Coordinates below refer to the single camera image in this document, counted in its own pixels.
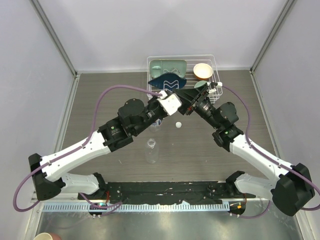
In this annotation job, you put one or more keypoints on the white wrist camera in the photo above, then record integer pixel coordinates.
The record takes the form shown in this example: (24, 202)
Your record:
(213, 88)
(169, 101)

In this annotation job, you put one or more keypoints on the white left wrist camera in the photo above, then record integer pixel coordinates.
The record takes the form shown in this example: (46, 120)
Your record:
(169, 101)

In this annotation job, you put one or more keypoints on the labelled clear plastic bottle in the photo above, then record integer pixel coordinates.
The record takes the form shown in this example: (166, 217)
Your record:
(156, 126)

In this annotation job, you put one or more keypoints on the pink cup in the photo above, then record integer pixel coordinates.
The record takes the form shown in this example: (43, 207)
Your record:
(54, 236)

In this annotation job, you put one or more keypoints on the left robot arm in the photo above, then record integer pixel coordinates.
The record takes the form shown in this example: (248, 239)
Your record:
(52, 172)

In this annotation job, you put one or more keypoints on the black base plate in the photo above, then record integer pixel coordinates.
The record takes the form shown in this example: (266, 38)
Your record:
(168, 193)

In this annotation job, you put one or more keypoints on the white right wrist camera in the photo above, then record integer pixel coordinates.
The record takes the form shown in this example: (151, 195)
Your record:
(213, 88)

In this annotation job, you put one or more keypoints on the white loose bottle cap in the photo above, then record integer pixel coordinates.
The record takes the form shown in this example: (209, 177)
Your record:
(178, 124)

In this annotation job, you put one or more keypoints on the green round bowl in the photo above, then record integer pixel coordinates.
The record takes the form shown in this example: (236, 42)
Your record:
(201, 84)

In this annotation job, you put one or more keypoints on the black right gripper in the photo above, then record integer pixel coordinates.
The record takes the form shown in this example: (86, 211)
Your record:
(187, 97)

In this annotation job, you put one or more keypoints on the orange bowl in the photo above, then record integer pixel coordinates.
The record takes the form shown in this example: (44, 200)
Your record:
(203, 71)

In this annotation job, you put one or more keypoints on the green rectangular tray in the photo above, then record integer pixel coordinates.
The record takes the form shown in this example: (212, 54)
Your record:
(158, 67)

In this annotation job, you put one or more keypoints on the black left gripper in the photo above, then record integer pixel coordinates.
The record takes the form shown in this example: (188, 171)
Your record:
(156, 101)

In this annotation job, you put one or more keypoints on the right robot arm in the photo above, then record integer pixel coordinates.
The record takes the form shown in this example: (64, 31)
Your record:
(288, 186)

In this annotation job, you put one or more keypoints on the dark blue leaf plate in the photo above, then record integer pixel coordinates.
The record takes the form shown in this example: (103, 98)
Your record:
(168, 81)

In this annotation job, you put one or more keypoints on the beige cup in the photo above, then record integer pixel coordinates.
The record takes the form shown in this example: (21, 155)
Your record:
(44, 236)

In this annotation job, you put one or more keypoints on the white wire dish rack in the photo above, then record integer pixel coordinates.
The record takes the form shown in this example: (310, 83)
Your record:
(191, 60)

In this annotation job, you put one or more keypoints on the perforated cable duct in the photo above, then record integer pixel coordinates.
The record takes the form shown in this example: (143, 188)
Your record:
(61, 207)

